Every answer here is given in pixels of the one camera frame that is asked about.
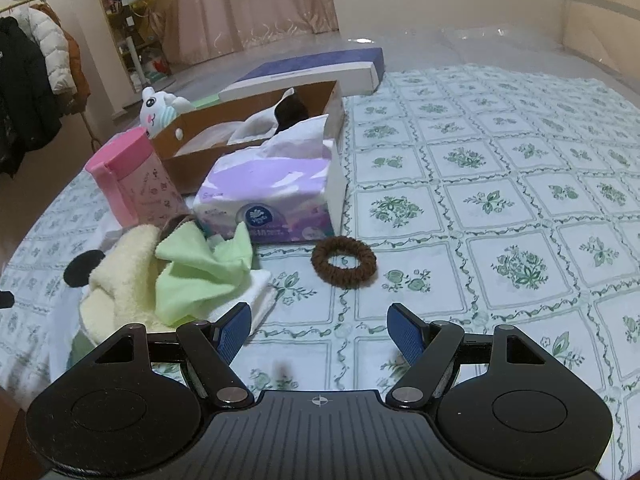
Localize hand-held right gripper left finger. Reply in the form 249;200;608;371
94;302;254;408

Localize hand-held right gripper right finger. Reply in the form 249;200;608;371
384;302;547;409

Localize light green cloth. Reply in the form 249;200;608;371
155;220;254;326

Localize brown hair scrunchie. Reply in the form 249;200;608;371
311;236;378;290

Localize brown cardboard box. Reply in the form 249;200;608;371
149;80;351;238

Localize black soft item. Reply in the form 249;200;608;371
273;96;309;136

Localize white folded towel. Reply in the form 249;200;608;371
204;267;279;337

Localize cream fluffy towel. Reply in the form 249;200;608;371
78;224;167;349

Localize purple tissue pack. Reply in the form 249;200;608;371
192;115;337;244

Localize floral bedsheet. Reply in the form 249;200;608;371
0;62;640;480

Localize pink lidded cup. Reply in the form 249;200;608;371
84;127;194;229

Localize white face mask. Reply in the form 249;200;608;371
227;87;297;144

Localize white plush toy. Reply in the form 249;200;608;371
138;86;197;137

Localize orange jacket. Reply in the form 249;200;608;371
32;2;92;102

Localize white puffer jacket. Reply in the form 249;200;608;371
12;6;76;95

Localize blue and white flat box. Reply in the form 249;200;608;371
218;47;385;104

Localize clear plastic sheet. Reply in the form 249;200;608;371
345;22;640;83

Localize wooden bookshelf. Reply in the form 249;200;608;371
90;0;173;94

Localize pink curtain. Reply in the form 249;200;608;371
149;0;341;66

